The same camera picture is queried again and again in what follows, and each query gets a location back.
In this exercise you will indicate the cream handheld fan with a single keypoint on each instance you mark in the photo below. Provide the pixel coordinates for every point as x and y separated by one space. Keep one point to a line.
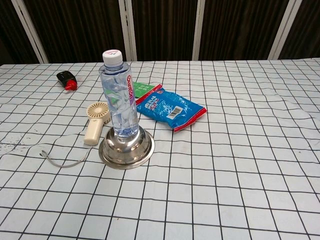
94 122

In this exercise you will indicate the blue snack bag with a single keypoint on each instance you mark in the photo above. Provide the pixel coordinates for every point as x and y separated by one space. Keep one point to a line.
170 107

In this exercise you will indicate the green sachet packet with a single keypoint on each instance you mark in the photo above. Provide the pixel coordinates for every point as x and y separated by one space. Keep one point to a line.
142 89

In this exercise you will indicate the upturned stainless steel bowl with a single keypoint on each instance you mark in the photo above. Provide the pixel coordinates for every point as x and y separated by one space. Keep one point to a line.
126 151

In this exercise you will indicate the clear plastic water bottle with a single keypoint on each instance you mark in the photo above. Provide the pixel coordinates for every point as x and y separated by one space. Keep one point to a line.
120 95

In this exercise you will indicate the white checkered tablecloth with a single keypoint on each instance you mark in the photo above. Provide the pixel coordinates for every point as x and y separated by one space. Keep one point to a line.
225 162

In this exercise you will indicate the black and red small bottle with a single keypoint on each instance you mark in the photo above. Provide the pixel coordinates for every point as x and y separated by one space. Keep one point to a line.
66 79

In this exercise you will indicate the white folding screen frame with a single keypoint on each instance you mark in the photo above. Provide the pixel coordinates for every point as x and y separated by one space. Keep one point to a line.
127 30

